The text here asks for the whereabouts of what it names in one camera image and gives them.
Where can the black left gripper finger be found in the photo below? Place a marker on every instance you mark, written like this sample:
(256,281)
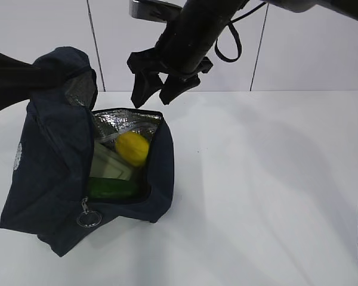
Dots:
(19,79)

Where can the yellow lemon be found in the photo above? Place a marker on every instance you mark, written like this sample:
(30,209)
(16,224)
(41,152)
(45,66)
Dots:
(133,148)

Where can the dark navy lunch bag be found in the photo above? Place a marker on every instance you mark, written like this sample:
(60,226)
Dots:
(49,194)

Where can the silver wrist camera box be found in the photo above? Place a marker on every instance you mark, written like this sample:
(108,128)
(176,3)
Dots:
(157,11)

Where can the green cucumber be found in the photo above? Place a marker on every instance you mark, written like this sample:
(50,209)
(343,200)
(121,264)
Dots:
(112,188)

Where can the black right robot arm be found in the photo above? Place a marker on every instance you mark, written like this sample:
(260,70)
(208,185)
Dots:
(204,21)

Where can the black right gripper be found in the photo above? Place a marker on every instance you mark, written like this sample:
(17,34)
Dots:
(172,54)

